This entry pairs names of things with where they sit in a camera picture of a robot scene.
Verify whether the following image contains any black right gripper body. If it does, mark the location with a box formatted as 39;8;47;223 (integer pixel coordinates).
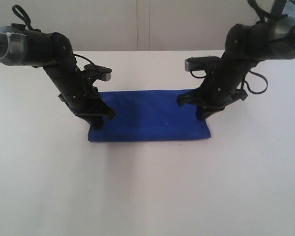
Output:
194;61;248;108

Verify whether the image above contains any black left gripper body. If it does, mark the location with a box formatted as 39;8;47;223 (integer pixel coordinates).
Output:
44;66;106;118

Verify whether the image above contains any blue towel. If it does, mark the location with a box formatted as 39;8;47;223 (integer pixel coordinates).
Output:
88;89;211;142

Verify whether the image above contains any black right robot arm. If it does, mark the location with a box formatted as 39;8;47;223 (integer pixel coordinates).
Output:
177;15;295;120

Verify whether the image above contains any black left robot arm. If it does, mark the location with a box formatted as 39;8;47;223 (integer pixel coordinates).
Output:
0;24;116;129

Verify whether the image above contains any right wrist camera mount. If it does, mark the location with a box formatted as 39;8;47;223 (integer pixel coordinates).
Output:
184;56;221;73

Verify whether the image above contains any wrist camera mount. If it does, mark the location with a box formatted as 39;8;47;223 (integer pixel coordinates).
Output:
184;56;221;73
82;64;112;83

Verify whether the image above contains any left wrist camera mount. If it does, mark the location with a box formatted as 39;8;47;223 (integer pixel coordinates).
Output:
82;64;112;83

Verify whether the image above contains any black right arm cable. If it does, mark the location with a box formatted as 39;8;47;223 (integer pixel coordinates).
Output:
190;0;295;96

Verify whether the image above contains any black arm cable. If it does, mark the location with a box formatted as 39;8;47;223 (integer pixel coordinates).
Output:
190;0;295;96
11;4;32;31

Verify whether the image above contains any dark window frame post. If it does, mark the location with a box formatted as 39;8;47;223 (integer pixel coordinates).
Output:
270;0;287;15

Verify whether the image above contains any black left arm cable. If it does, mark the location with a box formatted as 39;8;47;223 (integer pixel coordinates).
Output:
11;4;32;31

